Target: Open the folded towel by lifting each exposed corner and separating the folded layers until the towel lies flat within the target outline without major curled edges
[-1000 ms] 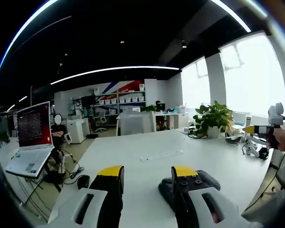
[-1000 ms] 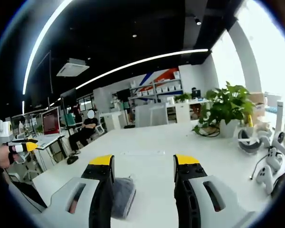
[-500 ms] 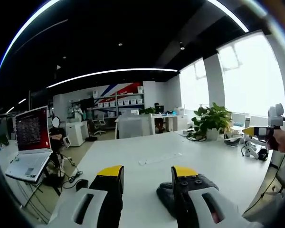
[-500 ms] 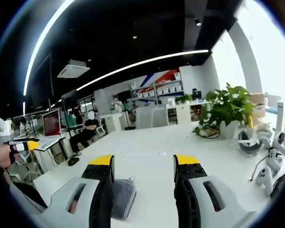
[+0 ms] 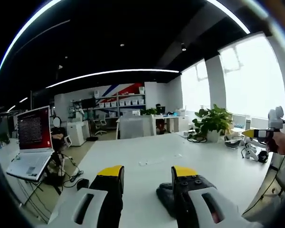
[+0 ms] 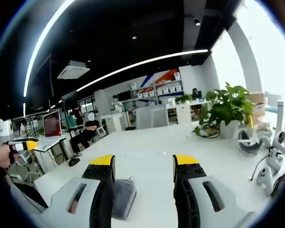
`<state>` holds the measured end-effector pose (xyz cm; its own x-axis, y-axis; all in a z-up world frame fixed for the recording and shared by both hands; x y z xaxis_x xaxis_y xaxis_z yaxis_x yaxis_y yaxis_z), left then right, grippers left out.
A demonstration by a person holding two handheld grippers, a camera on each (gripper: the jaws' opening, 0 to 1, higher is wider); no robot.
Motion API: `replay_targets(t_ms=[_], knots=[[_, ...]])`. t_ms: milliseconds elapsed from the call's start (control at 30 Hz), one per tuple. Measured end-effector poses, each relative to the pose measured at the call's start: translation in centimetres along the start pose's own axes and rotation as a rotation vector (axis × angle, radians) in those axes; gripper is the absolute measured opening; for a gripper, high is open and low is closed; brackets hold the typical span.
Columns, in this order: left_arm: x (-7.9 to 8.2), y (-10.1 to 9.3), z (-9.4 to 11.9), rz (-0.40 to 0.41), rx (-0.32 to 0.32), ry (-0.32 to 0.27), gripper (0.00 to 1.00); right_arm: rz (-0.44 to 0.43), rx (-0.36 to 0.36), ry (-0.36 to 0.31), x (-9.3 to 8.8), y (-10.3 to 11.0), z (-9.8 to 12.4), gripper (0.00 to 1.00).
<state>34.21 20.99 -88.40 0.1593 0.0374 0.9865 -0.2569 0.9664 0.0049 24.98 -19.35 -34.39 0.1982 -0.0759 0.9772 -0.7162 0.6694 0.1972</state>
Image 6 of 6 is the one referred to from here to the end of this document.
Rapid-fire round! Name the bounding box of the white headset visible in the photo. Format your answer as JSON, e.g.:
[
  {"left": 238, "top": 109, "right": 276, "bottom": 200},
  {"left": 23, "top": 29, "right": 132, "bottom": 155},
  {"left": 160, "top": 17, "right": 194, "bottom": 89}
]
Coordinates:
[{"left": 237, "top": 129, "right": 265, "bottom": 155}]

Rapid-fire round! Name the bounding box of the ceiling air conditioner unit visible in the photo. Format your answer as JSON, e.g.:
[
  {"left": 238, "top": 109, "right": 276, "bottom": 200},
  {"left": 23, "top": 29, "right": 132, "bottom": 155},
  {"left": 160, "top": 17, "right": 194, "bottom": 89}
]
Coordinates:
[{"left": 57, "top": 60, "right": 91, "bottom": 80}]

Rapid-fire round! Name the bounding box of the cardboard box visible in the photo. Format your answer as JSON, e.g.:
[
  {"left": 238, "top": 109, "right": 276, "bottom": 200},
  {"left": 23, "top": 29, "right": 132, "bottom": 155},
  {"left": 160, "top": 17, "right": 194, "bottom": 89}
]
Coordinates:
[{"left": 248, "top": 92, "right": 268, "bottom": 117}]

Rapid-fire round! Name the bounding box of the grey shelf with white bins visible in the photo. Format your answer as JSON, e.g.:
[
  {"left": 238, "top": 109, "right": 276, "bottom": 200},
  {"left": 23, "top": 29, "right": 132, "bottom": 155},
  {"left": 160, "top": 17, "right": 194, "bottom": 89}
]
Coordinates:
[{"left": 130, "top": 72, "right": 184, "bottom": 102}]

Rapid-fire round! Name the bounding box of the white office chair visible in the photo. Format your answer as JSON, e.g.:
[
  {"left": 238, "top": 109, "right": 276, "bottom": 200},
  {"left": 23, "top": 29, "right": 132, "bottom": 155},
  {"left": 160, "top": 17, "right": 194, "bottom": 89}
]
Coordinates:
[{"left": 10, "top": 150, "right": 42, "bottom": 182}]

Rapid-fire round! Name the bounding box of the grey towel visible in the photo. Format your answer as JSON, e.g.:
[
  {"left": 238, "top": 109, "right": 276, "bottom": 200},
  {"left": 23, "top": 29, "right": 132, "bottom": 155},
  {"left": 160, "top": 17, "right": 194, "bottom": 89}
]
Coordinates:
[{"left": 112, "top": 179, "right": 137, "bottom": 219}]

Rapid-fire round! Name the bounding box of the person's left hand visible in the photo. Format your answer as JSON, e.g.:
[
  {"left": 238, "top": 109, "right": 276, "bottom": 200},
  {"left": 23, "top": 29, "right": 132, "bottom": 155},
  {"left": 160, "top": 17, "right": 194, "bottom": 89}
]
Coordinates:
[{"left": 0, "top": 144, "right": 16, "bottom": 169}]

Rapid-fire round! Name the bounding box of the black monitor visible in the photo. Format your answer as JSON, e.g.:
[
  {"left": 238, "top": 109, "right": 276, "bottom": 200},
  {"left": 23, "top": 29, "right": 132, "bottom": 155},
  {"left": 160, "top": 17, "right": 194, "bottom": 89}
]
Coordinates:
[{"left": 117, "top": 90, "right": 132, "bottom": 102}]

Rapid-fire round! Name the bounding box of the grey cable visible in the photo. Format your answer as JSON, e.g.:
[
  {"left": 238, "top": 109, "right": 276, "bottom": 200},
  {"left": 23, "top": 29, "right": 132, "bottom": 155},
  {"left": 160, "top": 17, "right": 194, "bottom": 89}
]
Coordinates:
[{"left": 250, "top": 153, "right": 269, "bottom": 181}]

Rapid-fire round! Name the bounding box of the green potted plant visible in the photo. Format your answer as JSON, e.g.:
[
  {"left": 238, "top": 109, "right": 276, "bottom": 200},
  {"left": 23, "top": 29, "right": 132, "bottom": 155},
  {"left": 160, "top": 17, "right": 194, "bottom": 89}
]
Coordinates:
[{"left": 193, "top": 82, "right": 257, "bottom": 140}]

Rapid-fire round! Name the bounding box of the white stand frame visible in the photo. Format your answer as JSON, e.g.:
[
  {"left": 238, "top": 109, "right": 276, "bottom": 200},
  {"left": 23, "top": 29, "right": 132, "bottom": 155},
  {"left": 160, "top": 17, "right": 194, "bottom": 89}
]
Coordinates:
[{"left": 270, "top": 100, "right": 285, "bottom": 159}]

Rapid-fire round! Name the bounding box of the white hand controller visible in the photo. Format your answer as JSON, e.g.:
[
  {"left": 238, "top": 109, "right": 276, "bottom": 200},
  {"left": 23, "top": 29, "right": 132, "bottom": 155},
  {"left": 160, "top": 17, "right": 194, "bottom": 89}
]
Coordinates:
[
  {"left": 266, "top": 146, "right": 284, "bottom": 172},
  {"left": 256, "top": 166, "right": 276, "bottom": 196}
]

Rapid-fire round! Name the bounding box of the long ceiling light strip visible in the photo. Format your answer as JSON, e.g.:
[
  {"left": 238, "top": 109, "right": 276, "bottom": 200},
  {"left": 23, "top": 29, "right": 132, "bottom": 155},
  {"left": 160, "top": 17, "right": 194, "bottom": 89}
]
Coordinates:
[
  {"left": 76, "top": 49, "right": 209, "bottom": 93},
  {"left": 23, "top": 0, "right": 76, "bottom": 97}
]

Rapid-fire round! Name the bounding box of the white partition panel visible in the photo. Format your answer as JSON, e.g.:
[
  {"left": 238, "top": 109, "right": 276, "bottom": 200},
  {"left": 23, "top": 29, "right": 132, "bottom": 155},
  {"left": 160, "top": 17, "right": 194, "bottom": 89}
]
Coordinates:
[{"left": 135, "top": 105, "right": 170, "bottom": 130}]

